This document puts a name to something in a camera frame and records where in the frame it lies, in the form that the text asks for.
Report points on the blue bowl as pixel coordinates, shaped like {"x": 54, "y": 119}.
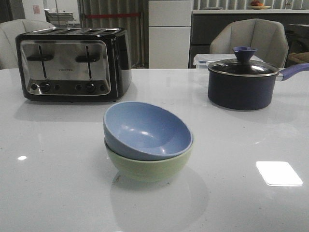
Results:
{"x": 142, "y": 131}

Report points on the green bowl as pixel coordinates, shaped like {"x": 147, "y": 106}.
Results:
{"x": 149, "y": 171}

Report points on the clear plastic food container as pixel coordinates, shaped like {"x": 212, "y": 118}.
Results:
{"x": 202, "y": 61}

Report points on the dark blue saucepan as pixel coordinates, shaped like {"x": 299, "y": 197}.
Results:
{"x": 241, "y": 89}

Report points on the white refrigerator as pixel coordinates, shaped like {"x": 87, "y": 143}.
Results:
{"x": 169, "y": 33}

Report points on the glass lid with purple knob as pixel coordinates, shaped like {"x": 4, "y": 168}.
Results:
{"x": 243, "y": 65}

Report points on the red barrier belt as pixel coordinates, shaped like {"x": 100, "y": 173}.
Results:
{"x": 95, "y": 16}

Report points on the grey kitchen counter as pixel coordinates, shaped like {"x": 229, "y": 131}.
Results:
{"x": 207, "y": 24}

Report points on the black and silver toaster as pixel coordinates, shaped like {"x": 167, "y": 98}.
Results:
{"x": 74, "y": 65}

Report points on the beige chair right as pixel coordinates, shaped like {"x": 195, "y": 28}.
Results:
{"x": 268, "y": 37}

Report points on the fruit plate on counter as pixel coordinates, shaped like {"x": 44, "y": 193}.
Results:
{"x": 258, "y": 5}

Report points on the white chair left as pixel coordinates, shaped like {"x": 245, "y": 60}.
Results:
{"x": 8, "y": 33}

